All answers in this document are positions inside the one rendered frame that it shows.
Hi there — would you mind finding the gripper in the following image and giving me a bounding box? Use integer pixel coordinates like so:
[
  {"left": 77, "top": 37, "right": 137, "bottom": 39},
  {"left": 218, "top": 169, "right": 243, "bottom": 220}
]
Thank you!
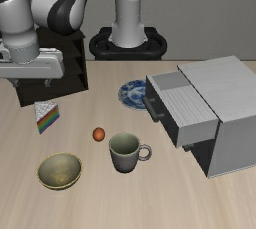
[{"left": 0, "top": 47, "right": 66, "bottom": 88}]

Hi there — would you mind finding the rainbow cake wedge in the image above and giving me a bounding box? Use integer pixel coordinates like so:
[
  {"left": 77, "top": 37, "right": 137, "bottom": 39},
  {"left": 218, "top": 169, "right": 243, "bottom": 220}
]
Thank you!
[{"left": 33, "top": 100, "right": 61, "bottom": 135}]

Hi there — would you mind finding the blue and white plate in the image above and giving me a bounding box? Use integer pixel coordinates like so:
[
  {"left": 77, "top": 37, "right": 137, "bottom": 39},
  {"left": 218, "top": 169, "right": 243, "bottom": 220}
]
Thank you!
[{"left": 117, "top": 79, "right": 150, "bottom": 111}]

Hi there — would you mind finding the dark slatted rack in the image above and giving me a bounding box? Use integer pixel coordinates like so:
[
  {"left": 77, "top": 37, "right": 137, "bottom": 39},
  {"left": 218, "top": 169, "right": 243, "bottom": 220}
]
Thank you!
[{"left": 14, "top": 26, "right": 90, "bottom": 108}]

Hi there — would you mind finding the small orange fruit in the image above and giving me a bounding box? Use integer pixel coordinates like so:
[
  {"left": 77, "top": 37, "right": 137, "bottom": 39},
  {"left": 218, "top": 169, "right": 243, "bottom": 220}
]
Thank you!
[{"left": 92, "top": 126, "right": 106, "bottom": 143}]

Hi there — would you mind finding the olive bowl with yellow rim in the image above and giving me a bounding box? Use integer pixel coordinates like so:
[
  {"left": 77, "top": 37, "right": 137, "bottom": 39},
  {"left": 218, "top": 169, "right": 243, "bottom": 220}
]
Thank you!
[{"left": 37, "top": 152, "right": 83, "bottom": 191}]

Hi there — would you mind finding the grey-green mug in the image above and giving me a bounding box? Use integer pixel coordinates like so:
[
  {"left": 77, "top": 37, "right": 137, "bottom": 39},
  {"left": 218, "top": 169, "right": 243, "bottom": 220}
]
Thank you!
[{"left": 108, "top": 132, "right": 153, "bottom": 175}]

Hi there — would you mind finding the open grey cabinet drawer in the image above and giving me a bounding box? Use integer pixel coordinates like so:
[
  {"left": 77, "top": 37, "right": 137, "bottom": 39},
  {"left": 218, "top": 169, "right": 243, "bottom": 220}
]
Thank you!
[{"left": 142, "top": 70, "right": 221, "bottom": 149}]

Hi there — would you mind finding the grey cabinet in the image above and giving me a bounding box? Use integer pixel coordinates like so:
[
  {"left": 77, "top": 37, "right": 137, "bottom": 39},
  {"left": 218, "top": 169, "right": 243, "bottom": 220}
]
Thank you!
[{"left": 177, "top": 55, "right": 256, "bottom": 180}]

